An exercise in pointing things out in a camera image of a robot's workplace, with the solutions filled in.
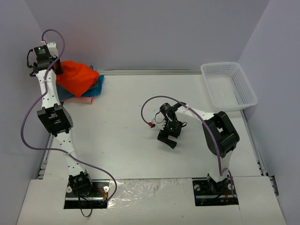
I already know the orange t shirt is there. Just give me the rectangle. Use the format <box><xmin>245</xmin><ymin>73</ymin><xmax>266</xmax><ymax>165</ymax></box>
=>
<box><xmin>56</xmin><ymin>60</ymin><xmax>100</xmax><ymax>100</ymax></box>

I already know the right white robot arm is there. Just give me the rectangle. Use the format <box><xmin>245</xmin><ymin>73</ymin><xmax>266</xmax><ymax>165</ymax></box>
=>
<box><xmin>153</xmin><ymin>103</ymin><xmax>240</xmax><ymax>194</ymax></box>

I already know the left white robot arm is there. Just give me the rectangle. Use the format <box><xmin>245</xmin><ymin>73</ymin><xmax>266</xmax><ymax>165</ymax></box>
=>
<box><xmin>27</xmin><ymin>41</ymin><xmax>94</xmax><ymax>196</ymax></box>

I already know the folded grey t shirt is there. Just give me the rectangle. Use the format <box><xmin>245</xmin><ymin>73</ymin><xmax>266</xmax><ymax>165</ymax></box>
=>
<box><xmin>57</xmin><ymin>65</ymin><xmax>99</xmax><ymax>100</ymax></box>

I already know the folded blue t shirt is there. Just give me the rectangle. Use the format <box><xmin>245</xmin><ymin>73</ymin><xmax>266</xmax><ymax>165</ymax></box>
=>
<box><xmin>82</xmin><ymin>75</ymin><xmax>105</xmax><ymax>97</ymax></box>

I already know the folded pink t shirt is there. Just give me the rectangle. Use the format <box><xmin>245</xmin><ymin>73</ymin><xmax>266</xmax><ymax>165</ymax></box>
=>
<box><xmin>61</xmin><ymin>97</ymin><xmax>94</xmax><ymax>105</ymax></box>

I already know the white foam board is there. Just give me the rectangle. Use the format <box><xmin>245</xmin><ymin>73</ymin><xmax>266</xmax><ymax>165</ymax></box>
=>
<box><xmin>18</xmin><ymin>176</ymin><xmax>285</xmax><ymax>225</ymax></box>

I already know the white plastic basket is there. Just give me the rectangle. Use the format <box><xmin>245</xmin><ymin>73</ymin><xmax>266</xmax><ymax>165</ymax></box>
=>
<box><xmin>201</xmin><ymin>62</ymin><xmax>258</xmax><ymax>112</ymax></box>

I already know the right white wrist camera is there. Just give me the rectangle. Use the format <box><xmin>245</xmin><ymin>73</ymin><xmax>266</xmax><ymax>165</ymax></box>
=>
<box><xmin>154</xmin><ymin>117</ymin><xmax>166</xmax><ymax>130</ymax></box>

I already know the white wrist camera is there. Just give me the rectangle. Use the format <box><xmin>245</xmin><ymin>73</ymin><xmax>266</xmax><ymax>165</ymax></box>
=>
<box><xmin>46</xmin><ymin>42</ymin><xmax>59</xmax><ymax>58</ymax></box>
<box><xmin>154</xmin><ymin>117</ymin><xmax>166</xmax><ymax>130</ymax></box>

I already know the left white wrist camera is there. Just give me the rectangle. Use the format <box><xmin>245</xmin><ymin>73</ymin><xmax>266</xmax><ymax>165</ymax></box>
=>
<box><xmin>46</xmin><ymin>42</ymin><xmax>59</xmax><ymax>58</ymax></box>

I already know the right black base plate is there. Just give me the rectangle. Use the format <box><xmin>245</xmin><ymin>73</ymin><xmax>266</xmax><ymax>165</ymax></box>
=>
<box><xmin>192</xmin><ymin>178</ymin><xmax>239</xmax><ymax>207</ymax></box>

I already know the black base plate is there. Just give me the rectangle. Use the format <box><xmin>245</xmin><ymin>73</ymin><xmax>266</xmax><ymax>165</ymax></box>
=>
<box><xmin>192</xmin><ymin>178</ymin><xmax>239</xmax><ymax>207</ymax></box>
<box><xmin>64</xmin><ymin>180</ymin><xmax>110</xmax><ymax>209</ymax></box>

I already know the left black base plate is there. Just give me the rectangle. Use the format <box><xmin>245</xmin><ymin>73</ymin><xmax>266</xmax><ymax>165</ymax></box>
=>
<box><xmin>64</xmin><ymin>180</ymin><xmax>110</xmax><ymax>209</ymax></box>

